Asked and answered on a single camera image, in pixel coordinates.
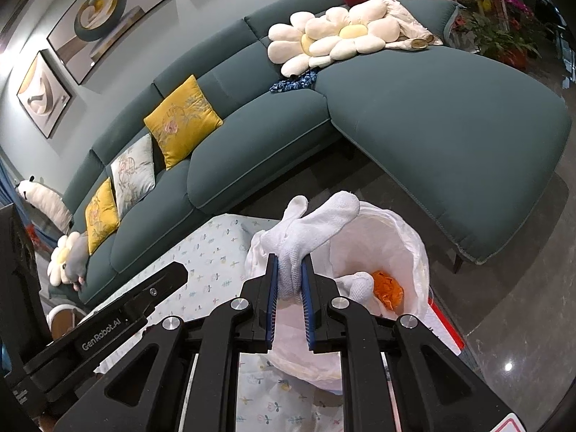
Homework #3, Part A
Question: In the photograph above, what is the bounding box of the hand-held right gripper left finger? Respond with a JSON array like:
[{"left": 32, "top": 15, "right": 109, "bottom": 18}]
[{"left": 53, "top": 253, "right": 280, "bottom": 432}]

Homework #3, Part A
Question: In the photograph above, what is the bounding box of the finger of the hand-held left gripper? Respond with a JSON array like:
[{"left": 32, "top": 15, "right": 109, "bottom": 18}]
[{"left": 121, "top": 263, "right": 190, "bottom": 321}]

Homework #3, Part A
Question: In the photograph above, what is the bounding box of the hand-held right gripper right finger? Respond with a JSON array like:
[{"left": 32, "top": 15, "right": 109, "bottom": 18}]
[{"left": 301, "top": 256, "right": 528, "bottom": 432}]

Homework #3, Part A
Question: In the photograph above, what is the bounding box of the white sock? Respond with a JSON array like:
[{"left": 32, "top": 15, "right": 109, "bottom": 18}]
[
  {"left": 335, "top": 271, "right": 375, "bottom": 302},
  {"left": 258, "top": 191, "right": 361, "bottom": 301}
]

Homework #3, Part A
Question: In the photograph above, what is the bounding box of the orange plastic bag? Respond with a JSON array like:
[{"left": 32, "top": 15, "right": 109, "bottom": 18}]
[{"left": 371, "top": 270, "right": 406, "bottom": 311}]

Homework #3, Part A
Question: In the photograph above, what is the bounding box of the trash bin with white bag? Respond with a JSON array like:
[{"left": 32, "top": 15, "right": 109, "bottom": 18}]
[{"left": 244, "top": 202, "right": 435, "bottom": 392}]

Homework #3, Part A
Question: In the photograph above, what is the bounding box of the white chair wooden seat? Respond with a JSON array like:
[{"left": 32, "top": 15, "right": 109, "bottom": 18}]
[{"left": 45, "top": 303, "right": 88, "bottom": 340}]

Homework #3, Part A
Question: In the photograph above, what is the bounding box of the floral light blue tablecloth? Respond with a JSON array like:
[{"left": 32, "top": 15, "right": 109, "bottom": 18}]
[{"left": 78, "top": 216, "right": 347, "bottom": 432}]

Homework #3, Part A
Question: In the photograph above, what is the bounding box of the white flower cushion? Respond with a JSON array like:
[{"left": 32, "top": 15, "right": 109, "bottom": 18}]
[
  {"left": 267, "top": 12, "right": 336, "bottom": 77},
  {"left": 47, "top": 233, "right": 82, "bottom": 286},
  {"left": 308, "top": 0, "right": 399, "bottom": 69}
]

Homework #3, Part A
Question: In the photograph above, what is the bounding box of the grey plush toy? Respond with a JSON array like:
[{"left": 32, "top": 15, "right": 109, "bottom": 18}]
[{"left": 60, "top": 230, "right": 90, "bottom": 285}]

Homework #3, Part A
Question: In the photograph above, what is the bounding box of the yellow embroidered pillow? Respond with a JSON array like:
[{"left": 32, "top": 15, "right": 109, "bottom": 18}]
[
  {"left": 85, "top": 177, "right": 121, "bottom": 255},
  {"left": 144, "top": 74, "right": 224, "bottom": 171}
]

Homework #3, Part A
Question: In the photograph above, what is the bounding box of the light grey embroidered pillow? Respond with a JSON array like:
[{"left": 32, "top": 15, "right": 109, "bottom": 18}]
[{"left": 110, "top": 132, "right": 157, "bottom": 217}]

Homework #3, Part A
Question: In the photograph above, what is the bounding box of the white panda plush bolster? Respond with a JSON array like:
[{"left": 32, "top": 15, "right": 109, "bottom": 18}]
[{"left": 13, "top": 175, "right": 73, "bottom": 235}]

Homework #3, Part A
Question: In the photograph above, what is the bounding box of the red-edged paper sheet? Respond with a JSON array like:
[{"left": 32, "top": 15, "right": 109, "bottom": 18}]
[{"left": 425, "top": 288, "right": 463, "bottom": 356}]

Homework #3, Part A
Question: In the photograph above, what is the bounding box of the blue curtain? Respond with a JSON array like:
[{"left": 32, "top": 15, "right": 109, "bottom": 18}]
[{"left": 0, "top": 157, "right": 19, "bottom": 208}]

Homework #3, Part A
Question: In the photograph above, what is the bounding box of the teal sectional sofa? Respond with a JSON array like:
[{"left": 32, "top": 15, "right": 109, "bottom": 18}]
[{"left": 49, "top": 0, "right": 572, "bottom": 307}]

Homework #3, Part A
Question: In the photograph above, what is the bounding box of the blue knit cloth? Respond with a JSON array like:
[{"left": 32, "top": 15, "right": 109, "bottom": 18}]
[{"left": 269, "top": 68, "right": 318, "bottom": 95}]

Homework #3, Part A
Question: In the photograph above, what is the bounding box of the cream quilted blanket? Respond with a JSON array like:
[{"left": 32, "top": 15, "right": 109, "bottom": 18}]
[{"left": 382, "top": 0, "right": 444, "bottom": 51}]

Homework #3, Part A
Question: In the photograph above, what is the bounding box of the green potted plant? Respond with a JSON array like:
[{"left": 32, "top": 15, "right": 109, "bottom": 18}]
[{"left": 450, "top": 13, "right": 541, "bottom": 70}]

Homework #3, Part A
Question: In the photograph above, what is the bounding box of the purple orchid plant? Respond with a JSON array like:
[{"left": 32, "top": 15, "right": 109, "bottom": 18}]
[{"left": 488, "top": 0, "right": 536, "bottom": 19}]

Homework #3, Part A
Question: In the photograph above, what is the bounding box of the small framed wall picture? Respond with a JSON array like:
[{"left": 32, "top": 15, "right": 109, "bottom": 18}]
[{"left": 17, "top": 49, "right": 73, "bottom": 139}]

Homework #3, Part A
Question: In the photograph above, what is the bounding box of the large framed wall picture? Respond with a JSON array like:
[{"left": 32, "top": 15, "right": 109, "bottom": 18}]
[{"left": 47, "top": 0, "right": 175, "bottom": 85}]

